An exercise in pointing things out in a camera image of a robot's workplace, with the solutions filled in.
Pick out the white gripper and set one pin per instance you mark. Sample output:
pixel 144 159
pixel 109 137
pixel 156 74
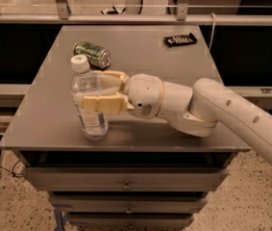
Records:
pixel 144 95

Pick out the blue label plastic water bottle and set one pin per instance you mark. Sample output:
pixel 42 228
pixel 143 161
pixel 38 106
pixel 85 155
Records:
pixel 94 125

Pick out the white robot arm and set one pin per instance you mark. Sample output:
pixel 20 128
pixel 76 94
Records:
pixel 192 110

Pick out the green soda can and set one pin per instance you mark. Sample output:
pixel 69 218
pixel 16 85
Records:
pixel 97 55

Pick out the grey drawer cabinet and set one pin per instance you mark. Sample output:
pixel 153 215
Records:
pixel 45 131

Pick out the black chocolate bar wrapper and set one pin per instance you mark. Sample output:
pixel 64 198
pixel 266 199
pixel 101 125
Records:
pixel 180 40

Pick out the middle grey drawer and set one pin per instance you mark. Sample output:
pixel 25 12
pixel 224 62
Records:
pixel 128 204

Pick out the grey drawer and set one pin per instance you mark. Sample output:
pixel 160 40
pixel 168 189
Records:
pixel 129 221
pixel 128 204
pixel 63 179

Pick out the top grey drawer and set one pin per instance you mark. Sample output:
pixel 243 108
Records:
pixel 63 179

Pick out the bottom grey drawer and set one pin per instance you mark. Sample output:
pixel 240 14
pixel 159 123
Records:
pixel 129 221

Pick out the grey metal rail frame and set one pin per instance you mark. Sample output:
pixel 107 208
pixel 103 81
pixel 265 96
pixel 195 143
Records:
pixel 198 12

